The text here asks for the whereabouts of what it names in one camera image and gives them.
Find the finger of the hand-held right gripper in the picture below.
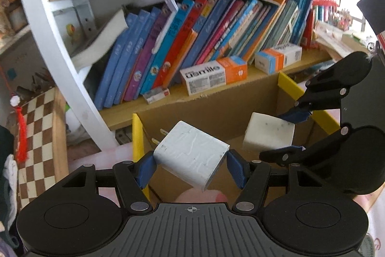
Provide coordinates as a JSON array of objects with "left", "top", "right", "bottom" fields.
[
  {"left": 278, "top": 52, "right": 373, "bottom": 125},
  {"left": 259, "top": 123, "right": 353, "bottom": 168}
]

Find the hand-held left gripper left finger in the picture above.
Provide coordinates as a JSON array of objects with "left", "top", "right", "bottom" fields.
[{"left": 56, "top": 152, "right": 157, "bottom": 213}]

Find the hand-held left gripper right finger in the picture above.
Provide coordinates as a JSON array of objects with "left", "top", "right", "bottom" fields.
[{"left": 226, "top": 150, "right": 325, "bottom": 212}]

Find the large speckled white charger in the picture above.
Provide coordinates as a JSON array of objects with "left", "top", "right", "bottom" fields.
[{"left": 242, "top": 112, "right": 295, "bottom": 153}]

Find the small white charger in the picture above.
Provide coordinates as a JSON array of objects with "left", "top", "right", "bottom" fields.
[{"left": 153, "top": 120, "right": 231, "bottom": 192}]

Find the pink plush pig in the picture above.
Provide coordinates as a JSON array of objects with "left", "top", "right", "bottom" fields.
[{"left": 174, "top": 189, "right": 229, "bottom": 203}]

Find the yellow cardboard box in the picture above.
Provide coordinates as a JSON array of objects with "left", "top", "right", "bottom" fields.
[{"left": 132, "top": 72, "right": 340, "bottom": 203}]

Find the pink checked desktop mat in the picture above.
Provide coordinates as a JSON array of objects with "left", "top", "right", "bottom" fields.
[{"left": 67, "top": 145, "right": 385, "bottom": 257}]

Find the orange white box blue end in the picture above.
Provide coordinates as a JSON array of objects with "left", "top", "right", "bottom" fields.
[{"left": 255, "top": 45, "right": 302, "bottom": 74}]

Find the white wooden bookshelf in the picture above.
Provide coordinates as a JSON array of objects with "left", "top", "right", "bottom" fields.
[{"left": 12, "top": 0, "right": 370, "bottom": 149}]

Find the small red white box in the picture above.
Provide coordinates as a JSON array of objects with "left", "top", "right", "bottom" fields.
[{"left": 142, "top": 88, "right": 171, "bottom": 104}]

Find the messy stack of papers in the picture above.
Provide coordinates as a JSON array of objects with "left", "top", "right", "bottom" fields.
[{"left": 313, "top": 20, "right": 372, "bottom": 60}]

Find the long orange white box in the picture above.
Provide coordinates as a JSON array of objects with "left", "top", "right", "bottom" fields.
[{"left": 180, "top": 56, "right": 248, "bottom": 96}]

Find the wooden chessboard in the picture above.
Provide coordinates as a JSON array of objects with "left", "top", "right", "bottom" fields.
[{"left": 16, "top": 87, "right": 70, "bottom": 211}]

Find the red tassel ornament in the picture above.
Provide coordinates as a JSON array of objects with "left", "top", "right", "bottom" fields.
[{"left": 10, "top": 96, "right": 28, "bottom": 162}]

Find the row of leaning children's books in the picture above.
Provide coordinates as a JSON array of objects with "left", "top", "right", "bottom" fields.
[{"left": 93, "top": 0, "right": 313, "bottom": 108}]

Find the thick white open book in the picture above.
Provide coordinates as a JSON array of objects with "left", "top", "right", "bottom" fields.
[{"left": 71, "top": 8, "right": 128, "bottom": 68}]

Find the pile of clothes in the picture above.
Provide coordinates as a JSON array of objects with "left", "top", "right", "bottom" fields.
[{"left": 0, "top": 125, "right": 20, "bottom": 248}]

